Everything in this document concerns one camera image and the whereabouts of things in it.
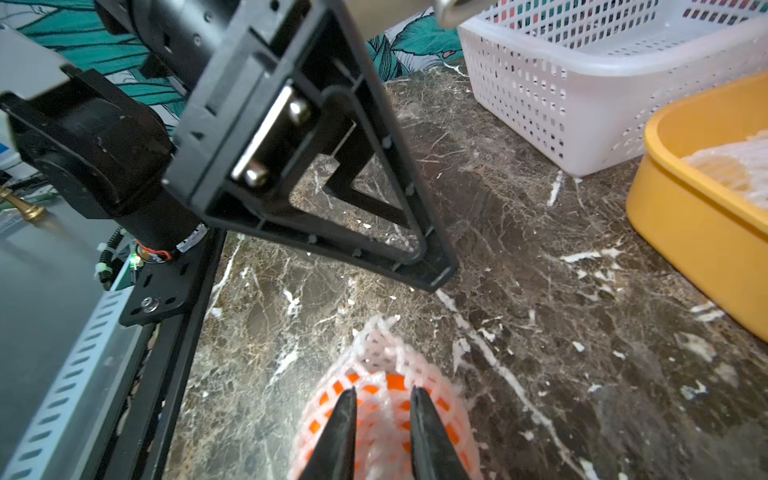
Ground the white slotted front rail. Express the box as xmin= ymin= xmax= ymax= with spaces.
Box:
xmin=1 ymin=287 xmax=140 ymax=479

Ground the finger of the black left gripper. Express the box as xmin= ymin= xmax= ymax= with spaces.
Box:
xmin=203 ymin=1 xmax=458 ymax=292

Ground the netted orange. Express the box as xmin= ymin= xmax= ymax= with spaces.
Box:
xmin=288 ymin=315 xmax=482 ymax=479

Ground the yellow plastic tub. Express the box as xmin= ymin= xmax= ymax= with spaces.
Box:
xmin=626 ymin=73 xmax=767 ymax=339

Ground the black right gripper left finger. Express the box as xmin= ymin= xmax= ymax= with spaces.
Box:
xmin=299 ymin=387 xmax=357 ymax=480

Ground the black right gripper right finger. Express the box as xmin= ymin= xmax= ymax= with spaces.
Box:
xmin=410 ymin=386 xmax=470 ymax=480

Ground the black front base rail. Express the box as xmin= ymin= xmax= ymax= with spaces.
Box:
xmin=95 ymin=229 xmax=226 ymax=479

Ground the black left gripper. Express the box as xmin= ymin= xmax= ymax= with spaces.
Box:
xmin=96 ymin=1 xmax=336 ymax=210

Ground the white plastic perforated basket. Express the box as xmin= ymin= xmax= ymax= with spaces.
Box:
xmin=458 ymin=1 xmax=767 ymax=177

